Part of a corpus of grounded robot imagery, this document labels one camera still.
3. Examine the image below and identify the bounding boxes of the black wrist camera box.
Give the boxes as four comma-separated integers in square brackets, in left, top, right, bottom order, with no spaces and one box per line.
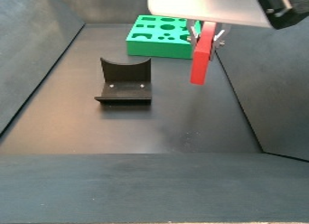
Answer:
[256,0,309,30]

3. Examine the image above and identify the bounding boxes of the green foam shape board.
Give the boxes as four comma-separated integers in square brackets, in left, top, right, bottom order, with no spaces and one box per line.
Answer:
[125,14,191,59]

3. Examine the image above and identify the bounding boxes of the black curved holder stand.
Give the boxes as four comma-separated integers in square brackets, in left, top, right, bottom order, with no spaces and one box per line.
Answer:
[93,58,152,103]

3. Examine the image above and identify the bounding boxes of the red double-square block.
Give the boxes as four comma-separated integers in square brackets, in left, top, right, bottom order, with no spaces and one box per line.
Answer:
[191,22,216,85]

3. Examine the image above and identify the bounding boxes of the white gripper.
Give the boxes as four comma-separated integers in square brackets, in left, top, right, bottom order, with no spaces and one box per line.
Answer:
[147,0,270,59]

